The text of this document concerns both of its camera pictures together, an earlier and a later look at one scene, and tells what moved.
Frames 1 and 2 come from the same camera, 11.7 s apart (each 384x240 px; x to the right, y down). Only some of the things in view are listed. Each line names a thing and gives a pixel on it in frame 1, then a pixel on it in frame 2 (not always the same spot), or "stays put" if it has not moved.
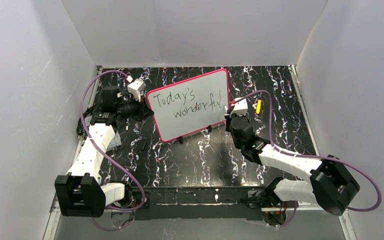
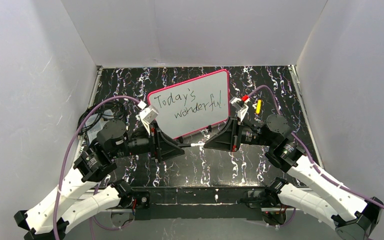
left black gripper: x=143 y=108 → x=158 y=144
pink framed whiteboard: x=188 y=106 stays put
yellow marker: x=257 y=111 stays put
